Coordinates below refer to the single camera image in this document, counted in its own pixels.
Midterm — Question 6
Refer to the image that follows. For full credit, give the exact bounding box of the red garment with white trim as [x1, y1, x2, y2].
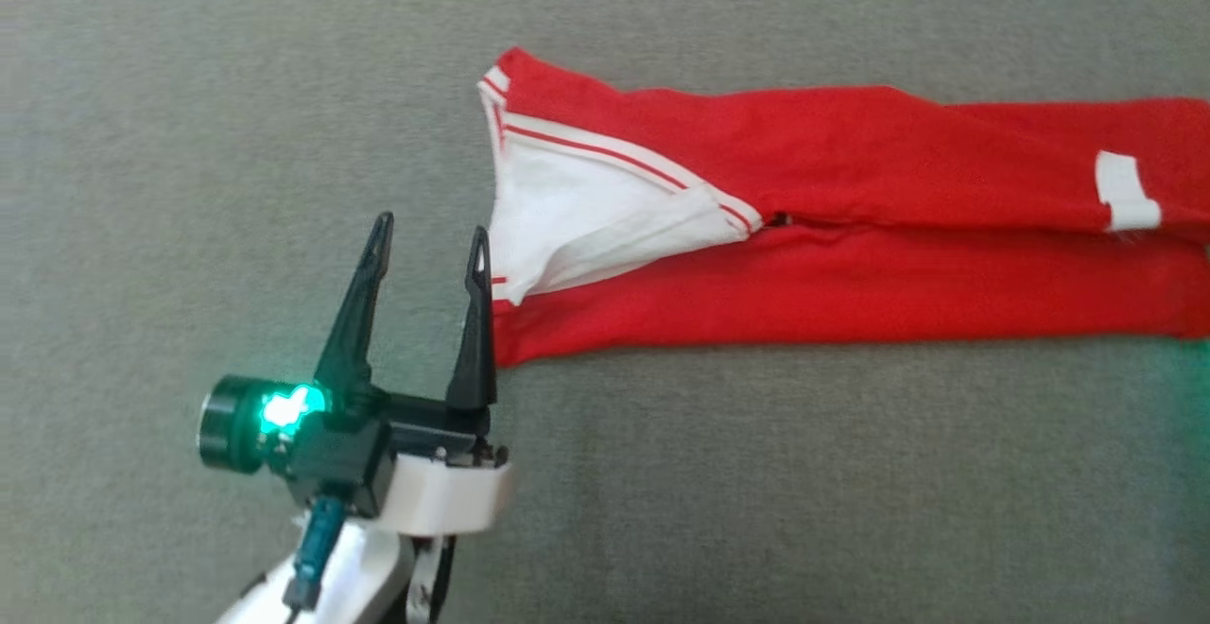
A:
[476, 45, 1210, 369]

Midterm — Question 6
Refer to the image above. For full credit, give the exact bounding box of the grey fabric sofa seat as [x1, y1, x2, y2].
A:
[0, 0, 1210, 624]

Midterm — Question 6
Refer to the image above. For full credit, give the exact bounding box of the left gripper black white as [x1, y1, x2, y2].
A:
[282, 212, 517, 540]

